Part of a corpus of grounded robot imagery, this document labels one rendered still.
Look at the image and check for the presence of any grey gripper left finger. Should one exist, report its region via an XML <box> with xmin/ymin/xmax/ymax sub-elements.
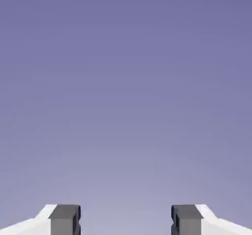
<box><xmin>0</xmin><ymin>204</ymin><xmax>82</xmax><ymax>235</ymax></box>

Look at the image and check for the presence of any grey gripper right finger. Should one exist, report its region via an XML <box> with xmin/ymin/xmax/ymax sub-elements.
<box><xmin>170</xmin><ymin>204</ymin><xmax>252</xmax><ymax>235</ymax></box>

